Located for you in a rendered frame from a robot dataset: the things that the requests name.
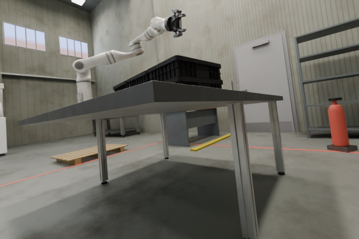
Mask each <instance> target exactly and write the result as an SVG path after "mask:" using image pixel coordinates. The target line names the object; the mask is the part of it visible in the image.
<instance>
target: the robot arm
mask: <svg viewBox="0 0 359 239"><path fill-rule="evenodd" d="M172 12H173V15H172V16H171V17H166V18H160V17H154V18H153V19H152V20H151V22H150V25H151V27H148V29H147V30H146V31H144V32H143V33H142V34H141V35H139V36H138V37H136V38H135V39H134V40H132V41H131V42H130V43H129V47H130V49H131V51H132V52H129V53H124V52H120V51H115V50H110V51H107V52H104V53H101V54H98V55H95V56H93V57H89V58H84V59H79V60H76V61H75V62H74V63H73V69H74V70H75V71H76V75H77V79H76V85H77V102H78V103H79V102H83V101H86V100H90V99H93V95H92V88H91V74H90V68H93V67H96V66H105V65H110V64H113V63H116V62H118V61H121V60H124V59H128V58H131V57H135V56H138V55H141V54H143V53H144V50H143V47H142V45H141V43H140V41H145V42H148V41H150V40H152V39H153V38H154V37H155V36H158V35H161V34H163V33H164V32H165V31H173V32H174V37H180V36H182V35H183V34H182V32H185V31H186V29H182V18H181V17H185V16H186V15H185V14H184V13H182V10H178V9H172ZM176 13H177V15H176ZM177 32H178V33H177Z"/></svg>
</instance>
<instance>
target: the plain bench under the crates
mask: <svg viewBox="0 0 359 239"><path fill-rule="evenodd" d="M282 100H283V96H279V95H270V94H262V93H253V92H244V91H236V90H227V89H218V88H213V87H204V86H196V85H187V84H178V83H169V82H161V81H149V82H146V83H142V84H139V85H135V86H132V87H129V88H126V89H123V90H120V91H116V92H112V93H109V94H106V95H103V96H100V97H96V98H93V99H90V100H86V101H83V102H79V103H76V104H73V105H70V106H67V107H63V108H60V109H56V110H53V111H50V112H47V113H44V114H40V115H37V116H33V117H30V118H27V119H23V120H20V121H18V125H19V126H24V125H36V124H48V123H60V122H71V121H83V120H96V133H97V148H98V163H99V177H100V181H102V184H106V183H107V181H106V180H108V171H107V157H106V142H105V128H104V118H114V117H126V116H138V115H150V114H160V123H161V134H162V146H163V156H164V157H165V159H168V156H169V148H168V137H167V126H166V114H165V113H172V112H177V111H187V110H197V109H207V108H217V107H226V106H227V107H228V116H229V125H230V134H231V143H232V153H233V162H234V167H235V176H236V186H237V195H238V204H239V213H240V223H241V232H242V237H243V238H245V239H257V237H258V235H259V229H258V224H257V215H256V206H255V197H254V188H253V179H252V170H251V162H250V156H249V147H248V139H247V130H246V121H245V112H244V105H246V104H252V103H262V102H268V107H269V116H270V124H271V133H272V140H273V146H274V154H275V162H276V170H277V171H279V172H278V174H280V175H284V174H285V173H284V172H285V165H284V156H283V149H282V141H281V136H280V128H279V119H278V111H277V103H276V101H282Z"/></svg>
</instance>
